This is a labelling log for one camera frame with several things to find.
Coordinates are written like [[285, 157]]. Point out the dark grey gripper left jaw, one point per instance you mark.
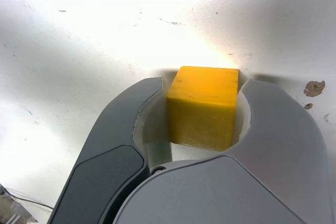
[[105, 155]]

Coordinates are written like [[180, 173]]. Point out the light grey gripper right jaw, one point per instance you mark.
[[236, 190]]

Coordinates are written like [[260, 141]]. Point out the yellow cube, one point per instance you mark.
[[204, 98]]

